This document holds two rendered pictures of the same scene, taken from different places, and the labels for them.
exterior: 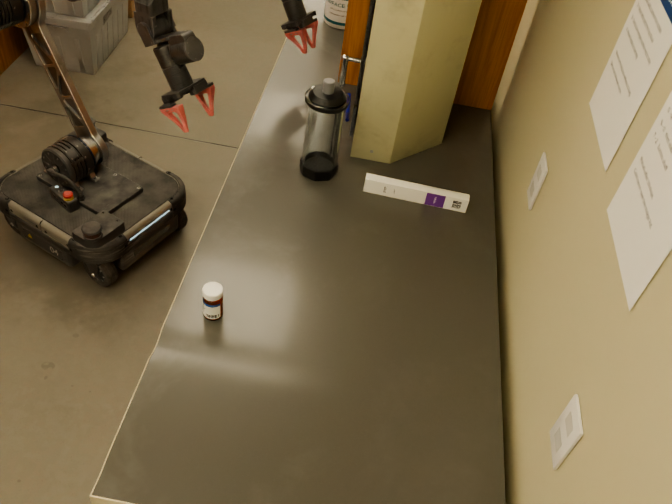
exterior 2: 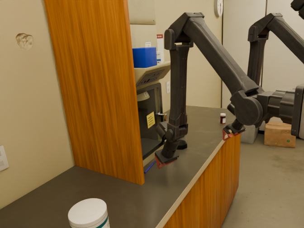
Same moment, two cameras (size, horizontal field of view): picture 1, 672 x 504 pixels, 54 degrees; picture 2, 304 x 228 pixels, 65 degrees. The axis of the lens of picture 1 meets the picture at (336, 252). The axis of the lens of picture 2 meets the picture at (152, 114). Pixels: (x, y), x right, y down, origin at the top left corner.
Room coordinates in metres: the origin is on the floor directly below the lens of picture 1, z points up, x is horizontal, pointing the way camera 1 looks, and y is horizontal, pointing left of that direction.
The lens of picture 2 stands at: (2.72, 0.69, 1.63)
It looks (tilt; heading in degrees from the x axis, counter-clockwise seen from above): 17 degrees down; 211
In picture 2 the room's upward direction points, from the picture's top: 4 degrees counter-clockwise
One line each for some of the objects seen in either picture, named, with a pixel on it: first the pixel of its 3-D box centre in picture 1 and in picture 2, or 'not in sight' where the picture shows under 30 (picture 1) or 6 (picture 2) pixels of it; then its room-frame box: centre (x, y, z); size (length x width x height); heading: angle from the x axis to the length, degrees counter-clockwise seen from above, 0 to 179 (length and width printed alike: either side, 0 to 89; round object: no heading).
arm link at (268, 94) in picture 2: not in sight; (260, 109); (2.04, 0.62, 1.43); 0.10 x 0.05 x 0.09; 65
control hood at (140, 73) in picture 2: not in sight; (153, 73); (1.63, 0.06, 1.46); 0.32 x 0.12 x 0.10; 178
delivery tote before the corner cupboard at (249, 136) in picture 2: not in sight; (238, 128); (-1.08, 0.01, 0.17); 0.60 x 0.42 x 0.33; 86
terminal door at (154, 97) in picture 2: (367, 45); (149, 121); (1.63, 0.01, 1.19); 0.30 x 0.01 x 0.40; 178
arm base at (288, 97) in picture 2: not in sight; (291, 106); (2.07, 0.69, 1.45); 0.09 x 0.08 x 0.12; 155
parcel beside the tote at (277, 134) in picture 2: not in sight; (279, 133); (-1.09, 0.60, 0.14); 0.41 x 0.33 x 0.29; 95
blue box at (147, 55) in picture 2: not in sight; (142, 57); (1.72, 0.05, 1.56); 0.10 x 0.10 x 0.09; 88
